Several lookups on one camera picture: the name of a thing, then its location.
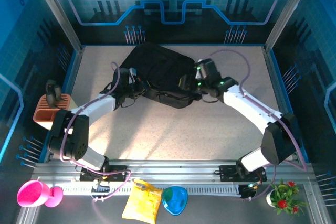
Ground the black backpack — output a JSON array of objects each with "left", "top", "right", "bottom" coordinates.
[{"left": 104, "top": 42, "right": 203, "bottom": 109}]

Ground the terracotta and white desk organizer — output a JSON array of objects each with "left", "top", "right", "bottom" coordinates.
[{"left": 33, "top": 93, "right": 77, "bottom": 132}]

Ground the yellow plastic pouch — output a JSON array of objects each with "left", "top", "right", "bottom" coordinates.
[{"left": 121, "top": 178, "right": 163, "bottom": 224}]

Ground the blue triangular bowl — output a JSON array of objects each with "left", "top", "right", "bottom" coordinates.
[{"left": 161, "top": 186, "right": 189, "bottom": 216}]

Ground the pink goblet cup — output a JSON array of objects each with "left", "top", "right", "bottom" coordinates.
[{"left": 16, "top": 179, "right": 64, "bottom": 208}]

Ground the potted plant with red flowers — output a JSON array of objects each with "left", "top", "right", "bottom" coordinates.
[{"left": 266, "top": 178, "right": 307, "bottom": 217}]

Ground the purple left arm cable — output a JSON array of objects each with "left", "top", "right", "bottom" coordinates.
[{"left": 59, "top": 62, "right": 132, "bottom": 203}]

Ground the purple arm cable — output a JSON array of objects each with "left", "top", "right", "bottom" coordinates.
[
  {"left": 209, "top": 50, "right": 308, "bottom": 201},
  {"left": 59, "top": 62, "right": 132, "bottom": 203}
]

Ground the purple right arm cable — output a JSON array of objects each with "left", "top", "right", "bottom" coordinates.
[{"left": 209, "top": 50, "right": 308, "bottom": 201}]

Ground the black handled tool in organizer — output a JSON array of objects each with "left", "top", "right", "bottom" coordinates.
[{"left": 45, "top": 79, "right": 66, "bottom": 109}]

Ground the aluminium mounting rail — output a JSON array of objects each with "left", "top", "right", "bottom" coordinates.
[{"left": 31, "top": 159, "right": 316, "bottom": 183}]

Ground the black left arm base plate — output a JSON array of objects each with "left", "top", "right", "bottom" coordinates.
[{"left": 79, "top": 165, "right": 128, "bottom": 182}]

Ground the aluminium frame post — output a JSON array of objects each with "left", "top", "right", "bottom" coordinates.
[
  {"left": 28, "top": 0, "right": 84, "bottom": 53},
  {"left": 264, "top": 0, "right": 316, "bottom": 49}
]

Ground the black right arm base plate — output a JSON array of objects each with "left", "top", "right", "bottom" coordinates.
[{"left": 219, "top": 165, "right": 267, "bottom": 183}]

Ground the white slotted cable duct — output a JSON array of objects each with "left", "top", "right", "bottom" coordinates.
[{"left": 56, "top": 184, "right": 242, "bottom": 196}]

